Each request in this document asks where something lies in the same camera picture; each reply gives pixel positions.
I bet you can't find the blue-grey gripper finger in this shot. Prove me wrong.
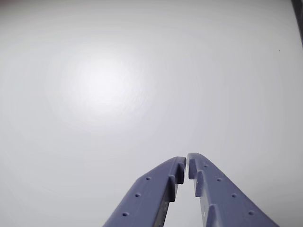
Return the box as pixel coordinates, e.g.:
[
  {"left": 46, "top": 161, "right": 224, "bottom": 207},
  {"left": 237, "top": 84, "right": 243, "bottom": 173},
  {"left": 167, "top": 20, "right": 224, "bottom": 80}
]
[
  {"left": 187, "top": 152, "right": 281, "bottom": 227},
  {"left": 102, "top": 156, "right": 187, "bottom": 227}
]

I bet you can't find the dark metal wire rack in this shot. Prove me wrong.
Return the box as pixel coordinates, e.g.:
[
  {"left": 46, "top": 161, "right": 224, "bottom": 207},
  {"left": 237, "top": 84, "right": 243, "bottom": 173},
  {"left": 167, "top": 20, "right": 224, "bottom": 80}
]
[{"left": 290, "top": 0, "right": 303, "bottom": 51}]

